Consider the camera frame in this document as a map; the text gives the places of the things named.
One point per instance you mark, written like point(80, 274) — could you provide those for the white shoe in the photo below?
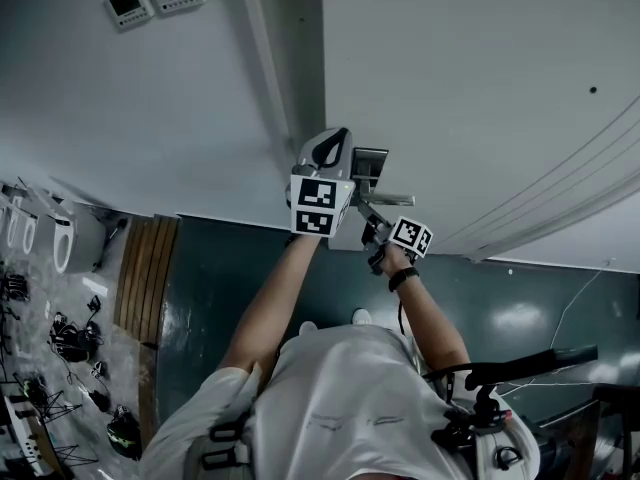
point(308, 327)
point(361, 316)

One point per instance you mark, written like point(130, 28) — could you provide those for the black chest camera mount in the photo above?
point(475, 418)

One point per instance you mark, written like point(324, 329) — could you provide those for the black helmet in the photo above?
point(124, 433)

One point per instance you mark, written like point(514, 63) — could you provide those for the white t-shirt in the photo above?
point(340, 408)

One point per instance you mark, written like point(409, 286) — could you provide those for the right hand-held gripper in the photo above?
point(410, 235)

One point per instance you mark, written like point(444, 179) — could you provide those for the white round-fronted appliance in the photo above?
point(22, 228)
point(75, 240)

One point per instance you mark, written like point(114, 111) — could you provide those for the black wristband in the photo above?
point(403, 278)

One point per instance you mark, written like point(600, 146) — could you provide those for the black tripod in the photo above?
point(50, 405)

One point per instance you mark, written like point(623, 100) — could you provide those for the black headset bundle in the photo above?
point(75, 335)

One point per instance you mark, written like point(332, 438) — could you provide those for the silver door lock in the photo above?
point(369, 165)

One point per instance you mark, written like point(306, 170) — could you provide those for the person's right forearm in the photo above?
point(430, 313)

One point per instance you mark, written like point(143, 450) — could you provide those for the white door frame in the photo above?
point(285, 53)

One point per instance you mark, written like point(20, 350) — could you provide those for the white door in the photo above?
point(475, 93)

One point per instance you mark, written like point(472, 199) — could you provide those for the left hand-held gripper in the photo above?
point(325, 168)

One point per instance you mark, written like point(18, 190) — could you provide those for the wooden slatted panel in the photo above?
point(145, 278)

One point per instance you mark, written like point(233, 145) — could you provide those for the person's left forearm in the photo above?
point(272, 303)

